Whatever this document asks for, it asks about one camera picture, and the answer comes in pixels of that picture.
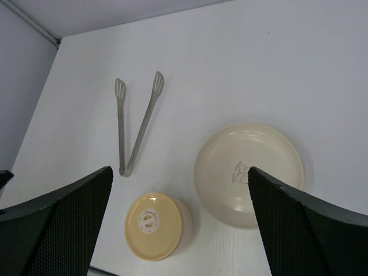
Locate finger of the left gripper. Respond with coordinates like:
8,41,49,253
0,170,14,190

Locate cream plate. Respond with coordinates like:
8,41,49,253
193,123,304,229

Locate beige round lid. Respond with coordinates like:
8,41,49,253
124,193,184,262

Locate round metal lunch box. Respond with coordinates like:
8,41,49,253
171,198,194,256

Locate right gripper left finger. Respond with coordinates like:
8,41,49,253
1,166,113,275

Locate metal tongs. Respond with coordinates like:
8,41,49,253
114,71,164,178

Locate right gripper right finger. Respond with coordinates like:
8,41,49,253
248,167,367,275

